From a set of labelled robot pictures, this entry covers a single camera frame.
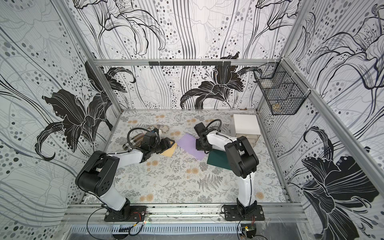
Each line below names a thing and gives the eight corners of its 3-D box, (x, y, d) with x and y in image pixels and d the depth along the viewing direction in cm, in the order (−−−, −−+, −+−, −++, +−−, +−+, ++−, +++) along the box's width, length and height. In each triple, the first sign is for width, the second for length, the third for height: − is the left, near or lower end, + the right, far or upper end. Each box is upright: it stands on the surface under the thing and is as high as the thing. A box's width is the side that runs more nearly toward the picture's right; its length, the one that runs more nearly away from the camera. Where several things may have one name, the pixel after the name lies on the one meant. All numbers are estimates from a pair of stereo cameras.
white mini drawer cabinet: (230, 147, 100) (235, 133, 88) (227, 128, 110) (231, 114, 98) (255, 146, 100) (262, 133, 88) (249, 128, 110) (256, 114, 98)
